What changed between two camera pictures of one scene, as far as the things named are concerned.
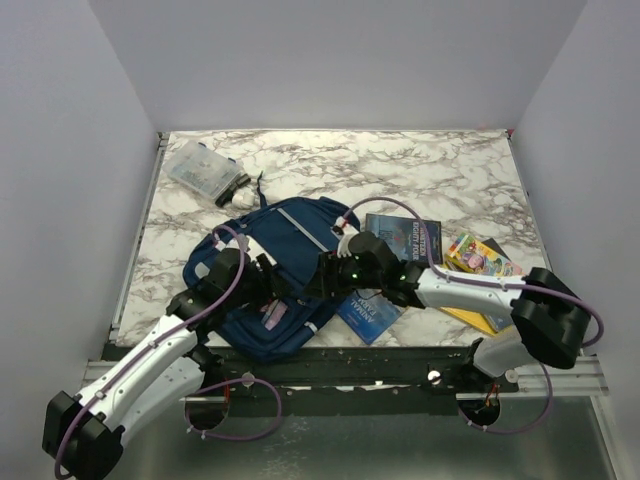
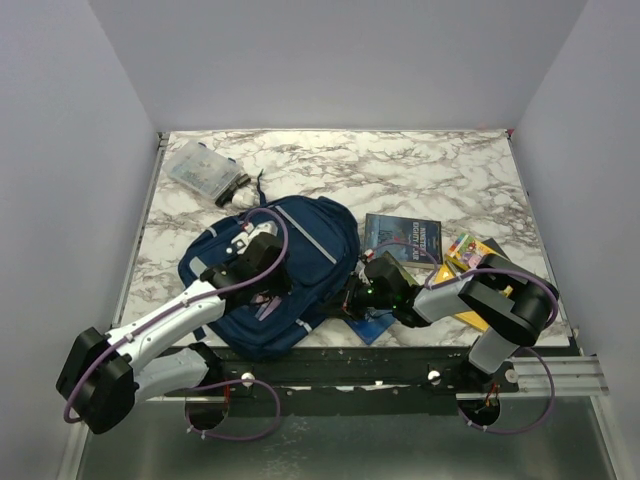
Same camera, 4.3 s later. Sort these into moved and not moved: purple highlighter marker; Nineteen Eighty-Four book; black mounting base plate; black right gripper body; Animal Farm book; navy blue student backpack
Moved: black right gripper body; purple highlighter marker
Not moved: Animal Farm book; Nineteen Eighty-Four book; black mounting base plate; navy blue student backpack
